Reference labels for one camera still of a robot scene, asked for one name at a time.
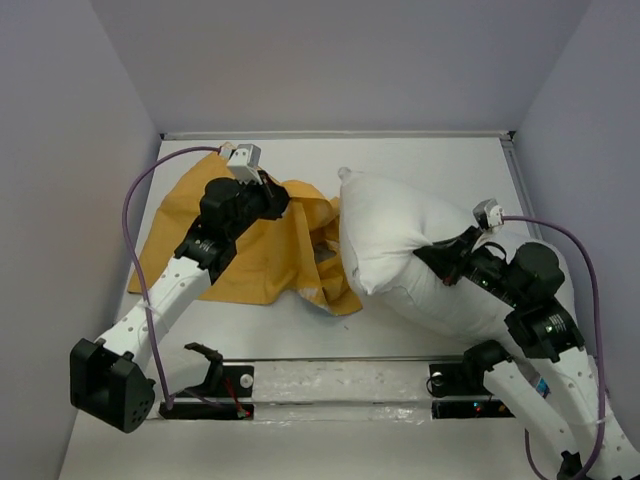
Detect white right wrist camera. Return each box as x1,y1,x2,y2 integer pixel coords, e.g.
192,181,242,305
472,198,504,233

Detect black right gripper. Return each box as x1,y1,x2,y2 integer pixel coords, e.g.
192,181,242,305
412,223,526,306

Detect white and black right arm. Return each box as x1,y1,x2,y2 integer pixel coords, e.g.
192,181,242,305
414,227,639,479

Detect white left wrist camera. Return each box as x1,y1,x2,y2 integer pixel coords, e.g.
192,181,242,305
227,144,262,184

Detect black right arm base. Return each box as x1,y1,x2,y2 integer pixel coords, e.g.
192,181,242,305
425,352,514,420

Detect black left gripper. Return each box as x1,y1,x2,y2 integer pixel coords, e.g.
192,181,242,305
226,170,294,241

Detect white pillow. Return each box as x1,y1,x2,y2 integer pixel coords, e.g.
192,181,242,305
337,167,569,351

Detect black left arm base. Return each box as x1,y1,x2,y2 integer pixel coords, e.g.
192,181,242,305
157,342,255,421

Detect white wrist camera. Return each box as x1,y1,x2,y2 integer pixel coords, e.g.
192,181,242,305
227,144,262,184
472,198,504,233

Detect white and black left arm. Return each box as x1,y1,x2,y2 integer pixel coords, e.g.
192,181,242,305
70,171,290,433

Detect yellow pillowcase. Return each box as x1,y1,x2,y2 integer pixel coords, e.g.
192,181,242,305
139,153,362,316

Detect white front board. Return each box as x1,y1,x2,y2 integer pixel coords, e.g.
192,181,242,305
61,361,556,479

